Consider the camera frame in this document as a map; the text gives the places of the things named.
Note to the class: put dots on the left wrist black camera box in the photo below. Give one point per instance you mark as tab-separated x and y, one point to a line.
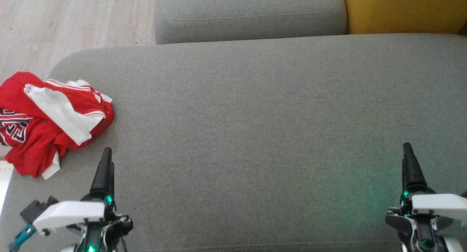
34	210

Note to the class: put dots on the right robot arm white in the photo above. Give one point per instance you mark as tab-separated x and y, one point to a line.
454	245

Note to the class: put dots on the yellow sofa cushion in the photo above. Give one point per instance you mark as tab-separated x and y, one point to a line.
405	9

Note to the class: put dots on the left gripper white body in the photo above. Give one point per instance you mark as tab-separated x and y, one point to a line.
69	212

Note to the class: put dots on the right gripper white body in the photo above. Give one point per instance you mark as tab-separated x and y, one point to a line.
437	204

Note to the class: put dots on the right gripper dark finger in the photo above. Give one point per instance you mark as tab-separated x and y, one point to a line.
410	168

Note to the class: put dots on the grey sofa seat cushion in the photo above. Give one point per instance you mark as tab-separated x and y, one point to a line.
255	135

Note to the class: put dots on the red white sports jersey shirt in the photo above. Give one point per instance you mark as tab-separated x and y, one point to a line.
73	99

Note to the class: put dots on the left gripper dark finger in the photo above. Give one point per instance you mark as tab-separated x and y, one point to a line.
112	182
103	175

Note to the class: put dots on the grey sofa back cushion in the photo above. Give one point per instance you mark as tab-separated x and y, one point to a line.
248	15

